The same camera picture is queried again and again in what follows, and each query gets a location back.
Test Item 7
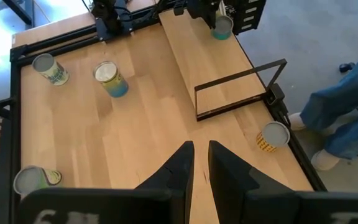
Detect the black box with white slots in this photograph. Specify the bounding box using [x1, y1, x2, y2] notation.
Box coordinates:
[224, 0, 267, 35]

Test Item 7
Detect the person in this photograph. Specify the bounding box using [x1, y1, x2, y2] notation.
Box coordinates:
[287, 42, 358, 172]

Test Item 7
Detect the white green labelled can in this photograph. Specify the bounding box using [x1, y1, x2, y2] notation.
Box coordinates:
[32, 52, 70, 86]

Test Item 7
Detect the black chair wheel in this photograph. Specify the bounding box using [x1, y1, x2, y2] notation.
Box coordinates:
[339, 62, 357, 74]

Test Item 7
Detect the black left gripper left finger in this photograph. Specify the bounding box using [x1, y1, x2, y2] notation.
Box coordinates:
[17, 141, 195, 224]

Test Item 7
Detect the wooden shelf with black frame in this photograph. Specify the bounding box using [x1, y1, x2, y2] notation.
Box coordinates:
[158, 7, 288, 122]

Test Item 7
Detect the blue yellow cherries can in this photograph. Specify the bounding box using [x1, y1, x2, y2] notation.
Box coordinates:
[92, 60, 129, 98]
[211, 11, 234, 40]

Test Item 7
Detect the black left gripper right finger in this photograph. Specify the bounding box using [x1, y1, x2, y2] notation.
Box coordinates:
[209, 139, 358, 224]

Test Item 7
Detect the black desk leg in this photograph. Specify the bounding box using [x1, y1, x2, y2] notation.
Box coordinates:
[2, 0, 34, 26]

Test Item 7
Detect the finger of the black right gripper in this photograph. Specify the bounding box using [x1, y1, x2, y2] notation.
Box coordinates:
[208, 12, 219, 30]

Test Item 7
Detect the yellow patterned can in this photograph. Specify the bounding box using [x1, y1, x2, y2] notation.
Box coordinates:
[255, 121, 291, 153]

